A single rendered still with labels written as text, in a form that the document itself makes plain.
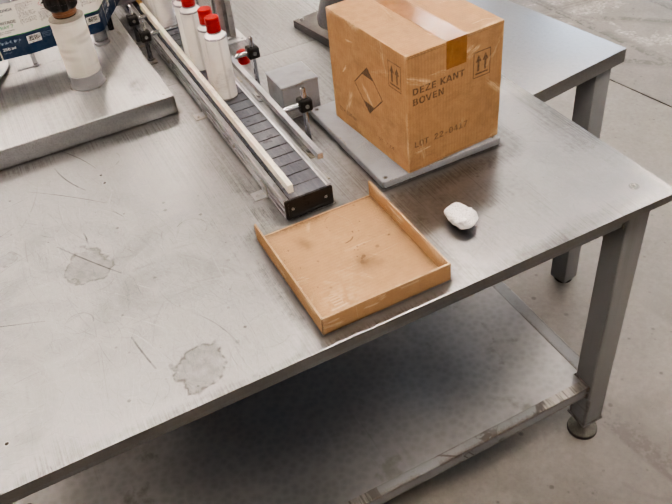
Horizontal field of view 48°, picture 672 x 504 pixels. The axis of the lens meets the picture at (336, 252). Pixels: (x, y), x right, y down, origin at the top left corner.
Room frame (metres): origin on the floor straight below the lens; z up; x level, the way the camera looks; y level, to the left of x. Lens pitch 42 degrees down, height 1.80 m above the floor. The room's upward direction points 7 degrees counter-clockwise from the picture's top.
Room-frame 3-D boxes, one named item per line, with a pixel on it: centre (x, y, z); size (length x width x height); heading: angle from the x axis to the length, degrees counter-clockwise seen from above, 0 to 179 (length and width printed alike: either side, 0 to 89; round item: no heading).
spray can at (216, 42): (1.65, 0.22, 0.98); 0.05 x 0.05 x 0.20
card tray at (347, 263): (1.07, -0.02, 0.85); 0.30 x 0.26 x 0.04; 23
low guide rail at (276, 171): (1.71, 0.28, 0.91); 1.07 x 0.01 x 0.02; 23
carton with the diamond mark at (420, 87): (1.47, -0.21, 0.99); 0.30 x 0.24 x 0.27; 27
